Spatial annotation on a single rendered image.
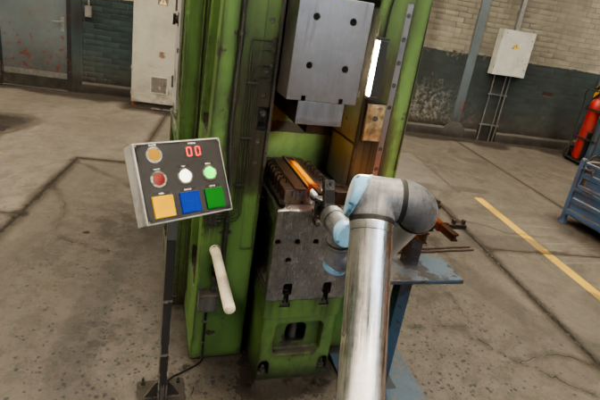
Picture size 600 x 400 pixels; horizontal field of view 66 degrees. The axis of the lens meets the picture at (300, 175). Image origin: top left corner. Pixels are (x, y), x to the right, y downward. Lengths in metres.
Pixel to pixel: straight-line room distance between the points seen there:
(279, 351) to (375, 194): 1.36
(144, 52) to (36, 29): 1.82
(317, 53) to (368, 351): 1.14
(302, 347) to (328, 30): 1.49
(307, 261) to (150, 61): 5.55
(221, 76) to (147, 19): 5.33
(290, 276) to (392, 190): 1.00
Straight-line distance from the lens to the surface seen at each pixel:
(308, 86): 1.85
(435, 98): 8.56
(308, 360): 2.44
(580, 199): 5.60
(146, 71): 7.27
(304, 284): 2.14
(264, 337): 2.27
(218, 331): 2.44
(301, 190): 1.97
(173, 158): 1.68
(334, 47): 1.86
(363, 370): 1.13
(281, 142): 2.39
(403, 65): 2.17
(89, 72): 8.13
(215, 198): 1.72
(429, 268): 2.20
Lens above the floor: 1.69
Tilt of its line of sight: 19 degrees down
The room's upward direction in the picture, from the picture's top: 9 degrees clockwise
